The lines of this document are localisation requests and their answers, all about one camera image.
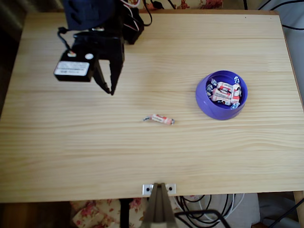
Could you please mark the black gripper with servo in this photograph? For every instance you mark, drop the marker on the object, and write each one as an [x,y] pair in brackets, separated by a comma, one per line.
[108,48]

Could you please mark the white red candy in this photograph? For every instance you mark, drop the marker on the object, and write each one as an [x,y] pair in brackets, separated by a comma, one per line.
[224,87]
[221,95]
[159,118]
[224,102]
[236,92]

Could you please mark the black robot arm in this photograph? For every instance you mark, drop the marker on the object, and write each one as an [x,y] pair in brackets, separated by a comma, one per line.
[88,14]

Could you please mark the purple plastic bowl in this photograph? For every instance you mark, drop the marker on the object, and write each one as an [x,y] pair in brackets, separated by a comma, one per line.
[209,107]

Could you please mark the floral cloth behind table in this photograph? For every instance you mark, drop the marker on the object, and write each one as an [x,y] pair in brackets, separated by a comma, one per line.
[190,4]

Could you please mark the floral cloth under table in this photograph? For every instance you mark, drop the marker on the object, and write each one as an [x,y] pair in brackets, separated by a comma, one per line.
[95,213]

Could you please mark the wooden table leg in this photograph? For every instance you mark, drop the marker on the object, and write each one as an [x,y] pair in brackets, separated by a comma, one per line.
[299,209]

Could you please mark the silver metal bracket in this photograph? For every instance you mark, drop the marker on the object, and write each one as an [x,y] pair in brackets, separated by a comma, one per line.
[146,189]

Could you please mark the black post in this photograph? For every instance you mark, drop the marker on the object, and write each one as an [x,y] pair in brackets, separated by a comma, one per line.
[124,213]

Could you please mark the beige camera stand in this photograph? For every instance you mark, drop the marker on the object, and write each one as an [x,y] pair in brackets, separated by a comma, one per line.
[158,209]

